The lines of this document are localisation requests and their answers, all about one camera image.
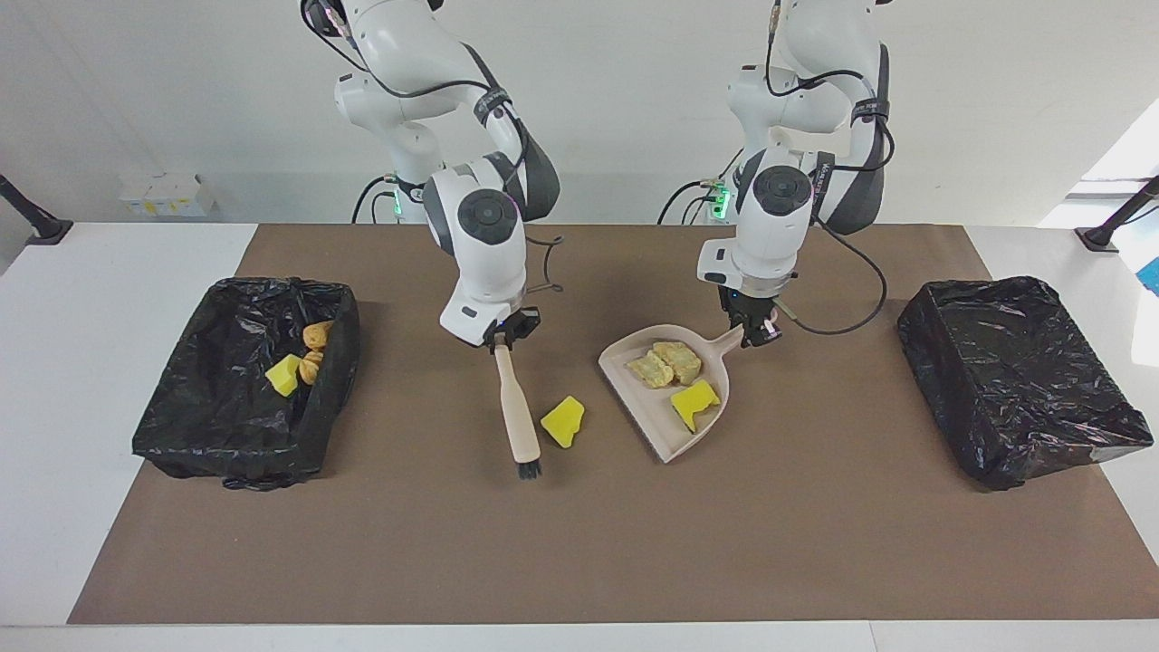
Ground pale fried dumpling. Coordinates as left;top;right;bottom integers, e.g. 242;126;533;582
627;351;675;390
654;340;704;386

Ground beige brush black bristles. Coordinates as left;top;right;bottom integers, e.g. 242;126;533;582
492;333;543;481

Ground yellow sponge piece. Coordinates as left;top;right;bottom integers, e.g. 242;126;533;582
670;379;723;433
541;395;586;450
264;353;303;398

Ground beige plastic dustpan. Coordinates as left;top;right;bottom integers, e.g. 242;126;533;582
599;324;746;465

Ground black bag lined bin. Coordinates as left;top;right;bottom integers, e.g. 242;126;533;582
132;275;362;492
897;276;1155;492

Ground brown paper table mat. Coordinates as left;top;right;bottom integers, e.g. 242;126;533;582
68;224;1159;626

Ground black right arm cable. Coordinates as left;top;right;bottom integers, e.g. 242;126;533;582
303;0;565;295

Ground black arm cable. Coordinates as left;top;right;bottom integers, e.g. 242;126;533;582
763;0;897;337
303;0;565;295

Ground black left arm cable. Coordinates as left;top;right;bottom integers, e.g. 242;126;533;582
763;0;897;337

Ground black left base cable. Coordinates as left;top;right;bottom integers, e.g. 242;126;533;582
656;179;725;225

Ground black base cable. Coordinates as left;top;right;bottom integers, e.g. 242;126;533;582
352;175;399;225
656;179;725;225

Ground black right base cable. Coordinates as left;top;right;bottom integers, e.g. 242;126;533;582
352;175;399;225

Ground black camera stand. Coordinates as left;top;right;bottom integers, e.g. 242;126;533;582
1075;175;1159;254
0;174;74;246

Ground white wall outlet box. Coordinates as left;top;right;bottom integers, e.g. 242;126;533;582
120;173;216;218

